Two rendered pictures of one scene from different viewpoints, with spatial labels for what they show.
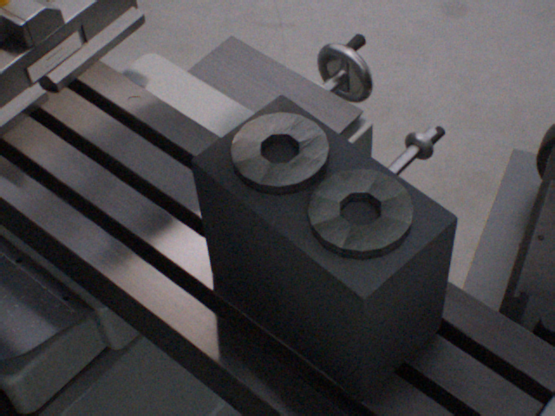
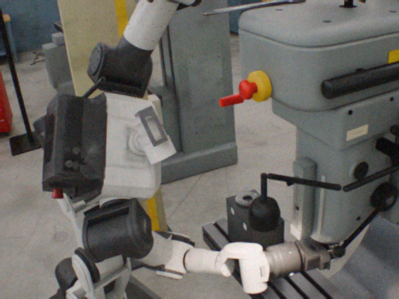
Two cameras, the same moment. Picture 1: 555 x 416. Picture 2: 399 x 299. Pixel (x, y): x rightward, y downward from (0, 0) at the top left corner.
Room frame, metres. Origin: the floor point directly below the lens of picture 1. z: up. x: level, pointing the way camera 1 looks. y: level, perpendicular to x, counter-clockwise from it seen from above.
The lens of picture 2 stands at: (1.75, 0.24, 2.06)
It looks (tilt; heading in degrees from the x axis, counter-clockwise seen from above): 28 degrees down; 201
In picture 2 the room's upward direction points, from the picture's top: 5 degrees counter-clockwise
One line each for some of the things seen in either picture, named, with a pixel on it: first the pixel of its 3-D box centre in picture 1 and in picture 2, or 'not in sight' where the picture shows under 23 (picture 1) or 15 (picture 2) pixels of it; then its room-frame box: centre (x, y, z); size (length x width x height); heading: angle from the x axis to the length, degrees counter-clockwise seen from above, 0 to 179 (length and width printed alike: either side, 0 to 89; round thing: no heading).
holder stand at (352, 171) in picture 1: (320, 243); (254, 228); (0.53, -0.04, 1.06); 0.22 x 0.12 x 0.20; 40
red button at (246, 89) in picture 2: not in sight; (249, 89); (0.97, 0.05, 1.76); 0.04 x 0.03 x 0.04; 45
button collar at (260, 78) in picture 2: not in sight; (258, 86); (0.96, 0.07, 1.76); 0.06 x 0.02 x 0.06; 45
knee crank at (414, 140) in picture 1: (405, 159); not in sight; (1.07, -0.24, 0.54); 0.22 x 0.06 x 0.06; 135
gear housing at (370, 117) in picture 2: not in sight; (357, 95); (0.76, 0.26, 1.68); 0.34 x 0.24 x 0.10; 135
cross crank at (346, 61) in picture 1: (331, 85); not in sight; (1.14, -0.12, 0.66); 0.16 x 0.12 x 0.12; 135
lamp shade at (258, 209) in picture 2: not in sight; (263, 210); (0.99, 0.08, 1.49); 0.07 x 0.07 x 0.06
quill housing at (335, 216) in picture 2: not in sight; (339, 176); (0.79, 0.24, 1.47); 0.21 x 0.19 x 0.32; 45
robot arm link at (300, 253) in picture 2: not in sight; (301, 255); (0.84, 0.16, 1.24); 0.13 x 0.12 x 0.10; 31
